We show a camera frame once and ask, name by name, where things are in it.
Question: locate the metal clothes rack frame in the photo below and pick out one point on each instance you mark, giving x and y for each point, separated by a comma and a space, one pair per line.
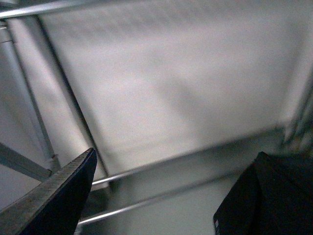
177, 98

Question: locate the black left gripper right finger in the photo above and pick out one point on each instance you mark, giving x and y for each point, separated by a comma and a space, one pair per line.
273, 196

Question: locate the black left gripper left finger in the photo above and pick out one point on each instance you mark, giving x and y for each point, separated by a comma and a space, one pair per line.
53, 207

